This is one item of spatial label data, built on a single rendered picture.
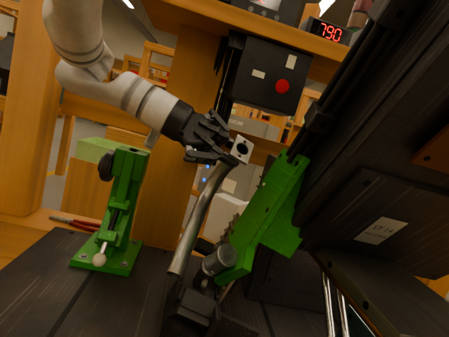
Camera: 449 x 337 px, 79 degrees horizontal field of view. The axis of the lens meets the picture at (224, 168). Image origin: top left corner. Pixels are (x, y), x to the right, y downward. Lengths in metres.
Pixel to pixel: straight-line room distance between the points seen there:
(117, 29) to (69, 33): 11.20
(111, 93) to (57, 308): 0.39
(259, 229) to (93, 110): 0.64
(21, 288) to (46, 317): 0.09
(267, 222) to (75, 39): 0.37
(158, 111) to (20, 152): 0.50
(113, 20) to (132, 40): 0.94
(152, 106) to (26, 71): 0.46
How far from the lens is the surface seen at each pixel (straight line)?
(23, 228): 0.91
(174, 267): 0.52
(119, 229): 0.68
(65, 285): 0.66
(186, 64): 0.79
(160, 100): 0.51
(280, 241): 0.48
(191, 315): 0.52
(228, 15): 0.69
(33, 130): 0.89
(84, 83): 0.53
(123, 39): 11.45
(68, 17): 0.37
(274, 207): 0.44
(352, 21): 0.96
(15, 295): 0.64
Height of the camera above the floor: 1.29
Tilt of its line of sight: 9 degrees down
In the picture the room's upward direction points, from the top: 16 degrees clockwise
